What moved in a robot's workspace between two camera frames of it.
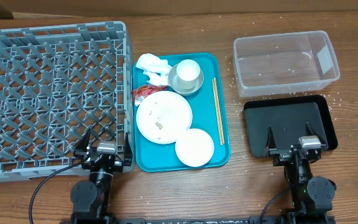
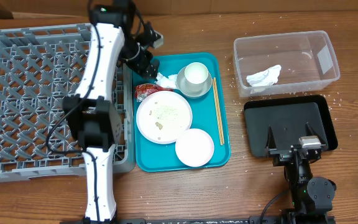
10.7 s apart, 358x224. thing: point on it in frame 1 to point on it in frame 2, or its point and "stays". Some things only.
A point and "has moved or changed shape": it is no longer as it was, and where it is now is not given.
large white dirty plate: [161, 116] stays
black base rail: [203, 219] stays
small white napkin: [156, 78] has moved or changed shape
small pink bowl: [194, 147] stays
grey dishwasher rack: [41, 88] stays
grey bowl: [177, 86] to [192, 89]
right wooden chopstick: [220, 116] stays
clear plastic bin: [283, 63] stays
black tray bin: [286, 119] stays
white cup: [188, 70] to [196, 74]
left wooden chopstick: [217, 114] stays
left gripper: [81, 150] to [138, 65]
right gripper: [281, 155] stays
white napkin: [156, 69] has moved or changed shape
